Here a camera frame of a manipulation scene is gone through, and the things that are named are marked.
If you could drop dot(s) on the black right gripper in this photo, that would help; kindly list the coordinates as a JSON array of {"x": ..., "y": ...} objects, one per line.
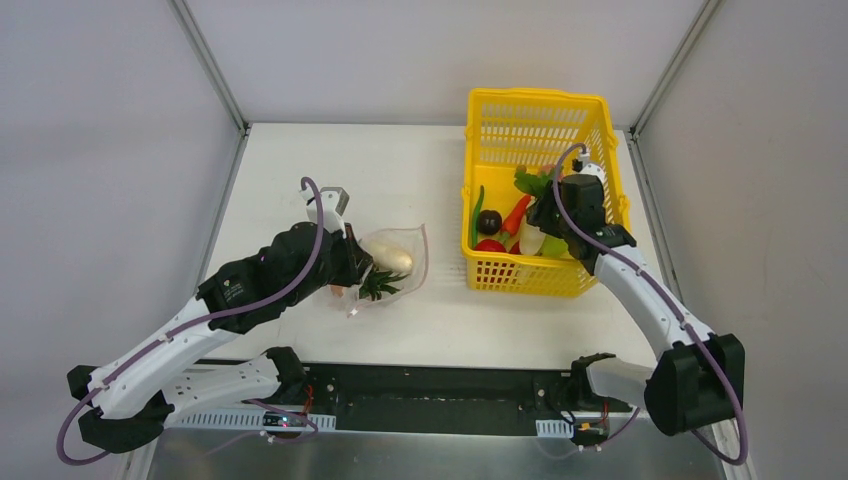
[{"x": 544, "y": 216}]

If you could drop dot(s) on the white toy radish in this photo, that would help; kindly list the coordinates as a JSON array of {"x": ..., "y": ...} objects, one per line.
[
  {"x": 388, "y": 256},
  {"x": 531, "y": 238}
]

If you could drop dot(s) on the green toy apple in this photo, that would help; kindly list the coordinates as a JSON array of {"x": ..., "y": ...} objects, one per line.
[{"x": 554, "y": 248}]

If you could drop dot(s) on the dark toy avocado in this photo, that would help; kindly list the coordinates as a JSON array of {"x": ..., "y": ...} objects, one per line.
[{"x": 489, "y": 222}]

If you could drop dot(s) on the red toy bell pepper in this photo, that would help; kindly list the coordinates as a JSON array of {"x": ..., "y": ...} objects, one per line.
[{"x": 490, "y": 245}]

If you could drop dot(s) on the clear pink zip top bag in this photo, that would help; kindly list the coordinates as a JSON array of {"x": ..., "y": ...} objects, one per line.
[{"x": 413, "y": 240}]

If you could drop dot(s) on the toy pineapple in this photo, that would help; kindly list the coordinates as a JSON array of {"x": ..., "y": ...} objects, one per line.
[{"x": 373, "y": 285}]

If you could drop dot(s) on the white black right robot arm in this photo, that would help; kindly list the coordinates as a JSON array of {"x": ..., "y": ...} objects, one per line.
[{"x": 681, "y": 343}]

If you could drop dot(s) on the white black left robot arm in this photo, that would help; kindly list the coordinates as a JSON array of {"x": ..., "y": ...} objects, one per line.
[{"x": 129, "y": 402}]

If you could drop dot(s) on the green toy bean pod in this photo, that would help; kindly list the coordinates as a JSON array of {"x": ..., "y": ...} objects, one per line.
[{"x": 474, "y": 234}]

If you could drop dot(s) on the yellow plastic basket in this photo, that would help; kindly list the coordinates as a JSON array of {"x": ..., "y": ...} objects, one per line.
[{"x": 520, "y": 144}]

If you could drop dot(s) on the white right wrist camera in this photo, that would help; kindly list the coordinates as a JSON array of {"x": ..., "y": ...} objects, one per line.
[{"x": 583, "y": 165}]

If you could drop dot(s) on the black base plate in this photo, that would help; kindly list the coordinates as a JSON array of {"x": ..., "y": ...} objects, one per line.
[{"x": 442, "y": 400}]

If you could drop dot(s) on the aluminium frame rail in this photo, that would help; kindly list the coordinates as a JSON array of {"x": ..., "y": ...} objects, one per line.
[{"x": 686, "y": 402}]

